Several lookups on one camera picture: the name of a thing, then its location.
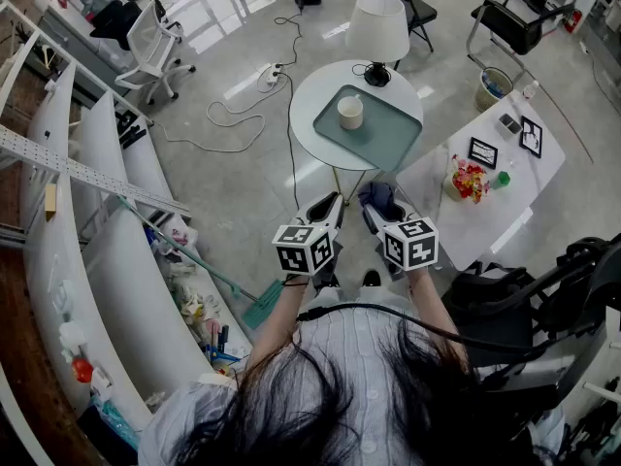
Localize white metal shelf unit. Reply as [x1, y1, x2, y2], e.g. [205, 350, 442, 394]
[0, 0, 253, 466]

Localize black picture frame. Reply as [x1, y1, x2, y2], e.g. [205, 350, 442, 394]
[468, 136, 500, 170]
[518, 116, 544, 159]

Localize red ball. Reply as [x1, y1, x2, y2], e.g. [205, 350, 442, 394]
[71, 358, 95, 384]

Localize black jacket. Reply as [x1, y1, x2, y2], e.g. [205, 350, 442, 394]
[89, 0, 144, 52]

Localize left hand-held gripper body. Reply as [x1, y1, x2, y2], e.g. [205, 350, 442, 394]
[271, 218, 345, 278]

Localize white floor cable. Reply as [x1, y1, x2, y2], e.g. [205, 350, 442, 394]
[149, 73, 293, 155]

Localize small grey box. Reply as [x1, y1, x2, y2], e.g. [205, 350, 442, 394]
[498, 113, 523, 138]

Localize round white side table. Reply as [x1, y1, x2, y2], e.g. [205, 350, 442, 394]
[289, 59, 425, 208]

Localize person's right forearm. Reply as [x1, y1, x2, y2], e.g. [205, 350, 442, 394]
[409, 267, 471, 359]

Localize wicker waste basket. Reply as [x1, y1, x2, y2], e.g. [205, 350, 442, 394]
[474, 67, 514, 114]

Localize green broom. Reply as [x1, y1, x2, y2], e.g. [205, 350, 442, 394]
[115, 194, 285, 331]

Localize black ergonomic chair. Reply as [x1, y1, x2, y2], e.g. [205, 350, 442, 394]
[441, 233, 621, 436]

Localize person's left forearm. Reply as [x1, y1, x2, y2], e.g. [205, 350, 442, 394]
[246, 274, 311, 374]

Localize black headset cable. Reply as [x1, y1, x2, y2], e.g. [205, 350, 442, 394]
[295, 302, 550, 354]

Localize person's light trousers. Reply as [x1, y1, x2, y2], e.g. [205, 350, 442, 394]
[304, 286, 414, 311]

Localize cream white cup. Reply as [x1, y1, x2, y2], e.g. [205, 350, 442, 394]
[337, 93, 365, 131]

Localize white shade table lamp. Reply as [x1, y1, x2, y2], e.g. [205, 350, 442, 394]
[343, 0, 411, 88]

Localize blue tool bundle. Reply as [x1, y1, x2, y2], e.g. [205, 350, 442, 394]
[206, 325, 242, 376]

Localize person's striped shirt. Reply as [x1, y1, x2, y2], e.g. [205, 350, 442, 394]
[138, 298, 486, 466]

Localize white printed bag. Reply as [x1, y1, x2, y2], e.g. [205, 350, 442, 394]
[164, 225, 201, 262]

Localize black chrome-frame office chair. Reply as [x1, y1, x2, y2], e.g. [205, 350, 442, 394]
[466, 0, 576, 84]

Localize white marble table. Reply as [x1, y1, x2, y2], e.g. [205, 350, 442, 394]
[395, 89, 567, 272]

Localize grey office desk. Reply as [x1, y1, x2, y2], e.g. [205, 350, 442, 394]
[38, 0, 147, 92]

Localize pale artificial flowers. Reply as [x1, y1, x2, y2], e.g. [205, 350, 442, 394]
[169, 279, 222, 340]

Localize white mesh office chair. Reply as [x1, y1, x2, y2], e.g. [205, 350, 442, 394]
[114, 0, 198, 107]

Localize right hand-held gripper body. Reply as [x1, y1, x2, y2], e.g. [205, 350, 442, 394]
[376, 216, 441, 281]

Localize red yellow flower pot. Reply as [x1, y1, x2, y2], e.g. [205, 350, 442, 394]
[443, 153, 492, 205]

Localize dark blue-grey cloth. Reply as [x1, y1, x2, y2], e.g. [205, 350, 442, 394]
[357, 181, 398, 218]

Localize black folding chair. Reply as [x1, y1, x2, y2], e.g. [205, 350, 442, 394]
[353, 0, 439, 70]

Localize green rectangular tray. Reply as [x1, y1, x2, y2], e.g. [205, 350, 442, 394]
[312, 83, 424, 173]

